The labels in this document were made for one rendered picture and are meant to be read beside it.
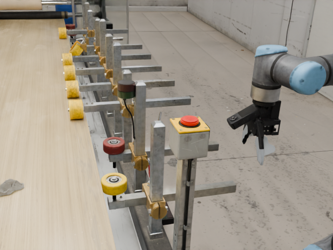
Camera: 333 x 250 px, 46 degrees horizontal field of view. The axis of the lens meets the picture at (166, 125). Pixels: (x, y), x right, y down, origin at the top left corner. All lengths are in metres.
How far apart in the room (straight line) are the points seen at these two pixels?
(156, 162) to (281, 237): 1.50
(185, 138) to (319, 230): 1.94
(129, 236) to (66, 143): 0.40
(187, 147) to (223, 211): 1.83
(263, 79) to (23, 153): 0.84
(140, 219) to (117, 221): 0.15
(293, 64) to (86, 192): 0.69
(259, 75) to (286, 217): 1.62
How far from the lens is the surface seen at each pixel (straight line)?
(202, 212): 2.62
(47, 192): 1.21
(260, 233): 2.53
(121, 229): 1.49
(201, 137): 0.83
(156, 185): 1.21
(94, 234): 1.04
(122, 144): 1.43
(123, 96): 1.31
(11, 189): 1.24
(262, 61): 1.20
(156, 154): 1.15
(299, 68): 1.12
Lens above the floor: 1.57
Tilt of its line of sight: 25 degrees down
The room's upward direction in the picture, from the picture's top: 2 degrees clockwise
